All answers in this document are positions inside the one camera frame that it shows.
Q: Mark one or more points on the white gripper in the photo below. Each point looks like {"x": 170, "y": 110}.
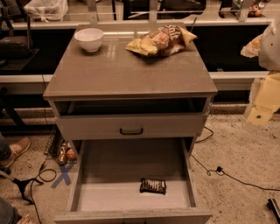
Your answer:
{"x": 270, "y": 51}

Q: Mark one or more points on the white plastic bag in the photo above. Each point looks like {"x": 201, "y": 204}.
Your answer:
{"x": 47, "y": 10}

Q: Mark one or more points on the dark chair left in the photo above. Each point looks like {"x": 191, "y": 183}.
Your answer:
{"x": 16, "y": 51}

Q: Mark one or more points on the black object floor right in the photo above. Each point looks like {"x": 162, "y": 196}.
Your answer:
{"x": 273, "y": 206}

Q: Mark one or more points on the open middle drawer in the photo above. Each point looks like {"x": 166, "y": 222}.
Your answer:
{"x": 106, "y": 185}

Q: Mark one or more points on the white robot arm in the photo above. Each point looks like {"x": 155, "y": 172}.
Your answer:
{"x": 267, "y": 48}

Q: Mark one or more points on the black tripod leg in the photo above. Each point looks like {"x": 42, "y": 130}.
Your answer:
{"x": 21, "y": 184}

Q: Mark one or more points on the white ceramic bowl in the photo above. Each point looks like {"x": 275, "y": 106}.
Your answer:
{"x": 89, "y": 39}

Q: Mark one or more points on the wire basket with snacks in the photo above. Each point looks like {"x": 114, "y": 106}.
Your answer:
{"x": 59, "y": 149}

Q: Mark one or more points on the closed top drawer black handle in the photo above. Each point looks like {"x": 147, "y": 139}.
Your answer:
{"x": 90, "y": 127}

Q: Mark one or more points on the blue tape cross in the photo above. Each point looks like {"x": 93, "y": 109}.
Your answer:
{"x": 64, "y": 176}

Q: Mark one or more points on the dark rxbar chocolate bar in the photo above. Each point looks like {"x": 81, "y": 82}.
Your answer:
{"x": 152, "y": 186}

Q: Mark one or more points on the yellow brown chip bag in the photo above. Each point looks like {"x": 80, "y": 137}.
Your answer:
{"x": 163, "y": 41}

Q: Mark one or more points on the tan shoe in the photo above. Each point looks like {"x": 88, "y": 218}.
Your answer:
{"x": 10, "y": 152}

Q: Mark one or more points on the grey drawer cabinet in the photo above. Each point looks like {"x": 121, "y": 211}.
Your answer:
{"x": 116, "y": 82}

